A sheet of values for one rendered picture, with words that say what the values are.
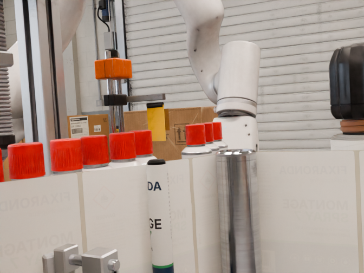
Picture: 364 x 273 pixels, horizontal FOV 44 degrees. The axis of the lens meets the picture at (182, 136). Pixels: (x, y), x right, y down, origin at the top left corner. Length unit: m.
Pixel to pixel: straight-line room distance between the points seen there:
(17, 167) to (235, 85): 0.57
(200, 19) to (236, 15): 4.25
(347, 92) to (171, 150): 0.75
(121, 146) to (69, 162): 0.10
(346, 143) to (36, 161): 0.36
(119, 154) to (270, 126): 4.47
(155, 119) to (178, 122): 0.54
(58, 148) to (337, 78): 0.34
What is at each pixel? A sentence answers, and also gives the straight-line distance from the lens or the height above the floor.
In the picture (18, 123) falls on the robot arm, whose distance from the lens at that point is 1.23.
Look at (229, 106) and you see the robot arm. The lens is 0.91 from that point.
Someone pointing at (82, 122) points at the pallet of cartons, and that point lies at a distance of 4.52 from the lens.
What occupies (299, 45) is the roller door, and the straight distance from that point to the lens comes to 4.96.
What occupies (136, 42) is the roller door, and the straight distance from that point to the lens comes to 5.68.
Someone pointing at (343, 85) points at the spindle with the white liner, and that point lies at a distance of 0.58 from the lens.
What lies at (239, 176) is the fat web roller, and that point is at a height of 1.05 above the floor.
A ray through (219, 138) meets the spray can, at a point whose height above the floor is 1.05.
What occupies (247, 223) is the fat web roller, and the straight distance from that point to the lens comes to 0.42.
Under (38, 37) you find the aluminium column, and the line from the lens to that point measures 0.67.
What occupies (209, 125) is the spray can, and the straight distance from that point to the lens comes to 0.79.
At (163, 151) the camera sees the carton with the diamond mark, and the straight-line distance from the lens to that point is 1.25.
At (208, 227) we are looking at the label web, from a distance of 0.43.
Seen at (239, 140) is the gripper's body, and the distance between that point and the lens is 0.89.
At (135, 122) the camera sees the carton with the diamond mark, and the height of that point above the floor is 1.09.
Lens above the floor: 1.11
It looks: 3 degrees down
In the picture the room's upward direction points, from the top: 3 degrees counter-clockwise
